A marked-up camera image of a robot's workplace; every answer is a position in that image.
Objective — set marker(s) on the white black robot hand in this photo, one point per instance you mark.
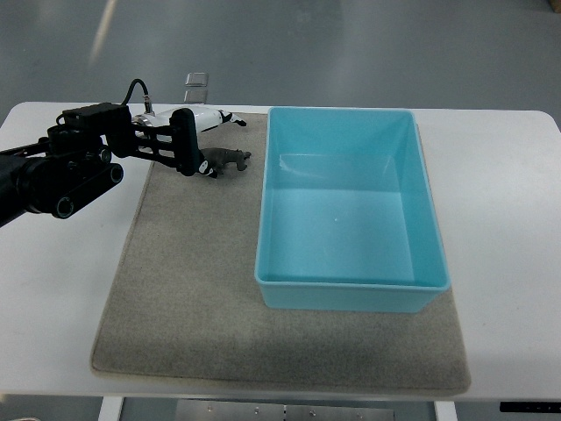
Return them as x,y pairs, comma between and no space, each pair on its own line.
199,119

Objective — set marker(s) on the brown hippo toy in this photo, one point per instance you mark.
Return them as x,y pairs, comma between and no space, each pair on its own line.
219,157

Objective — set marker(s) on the blue plastic box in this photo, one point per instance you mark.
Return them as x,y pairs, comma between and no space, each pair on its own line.
347,219

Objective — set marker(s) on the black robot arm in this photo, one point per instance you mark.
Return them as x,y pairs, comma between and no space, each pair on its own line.
72,165

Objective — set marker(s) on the clear floor plate lower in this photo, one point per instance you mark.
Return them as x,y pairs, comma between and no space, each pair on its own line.
195,96

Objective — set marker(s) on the clear floor plate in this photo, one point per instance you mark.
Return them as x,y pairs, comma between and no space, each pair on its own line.
197,79
195,96

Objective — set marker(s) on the clear floor plate upper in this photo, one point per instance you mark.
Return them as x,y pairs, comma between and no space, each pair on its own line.
197,79

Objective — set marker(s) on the grey felt mat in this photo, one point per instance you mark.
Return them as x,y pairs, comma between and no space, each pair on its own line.
184,307

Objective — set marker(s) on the white table leg left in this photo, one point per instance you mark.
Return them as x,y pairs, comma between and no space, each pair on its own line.
111,408

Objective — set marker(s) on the white table leg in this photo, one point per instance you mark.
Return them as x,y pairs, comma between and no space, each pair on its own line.
111,408
445,411

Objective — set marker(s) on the white table leg right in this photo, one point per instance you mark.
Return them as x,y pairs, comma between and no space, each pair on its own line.
445,411

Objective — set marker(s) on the black table control panel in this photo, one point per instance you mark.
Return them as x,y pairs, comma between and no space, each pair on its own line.
531,407

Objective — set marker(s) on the metal base plate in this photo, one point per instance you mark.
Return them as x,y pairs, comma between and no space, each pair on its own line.
217,410

